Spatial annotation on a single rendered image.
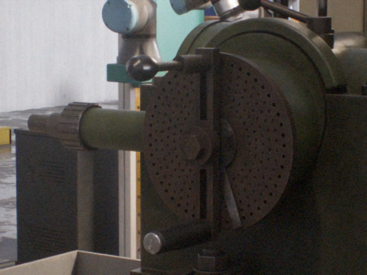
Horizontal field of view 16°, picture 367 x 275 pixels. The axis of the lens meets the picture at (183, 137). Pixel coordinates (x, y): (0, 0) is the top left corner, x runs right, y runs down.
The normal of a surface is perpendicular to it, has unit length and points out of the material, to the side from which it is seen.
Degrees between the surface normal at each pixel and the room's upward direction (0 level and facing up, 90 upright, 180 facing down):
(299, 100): 65
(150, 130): 90
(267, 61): 28
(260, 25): 90
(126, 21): 97
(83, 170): 90
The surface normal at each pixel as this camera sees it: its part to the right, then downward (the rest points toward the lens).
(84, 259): -0.58, 0.09
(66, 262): 0.82, 0.07
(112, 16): -0.33, 0.23
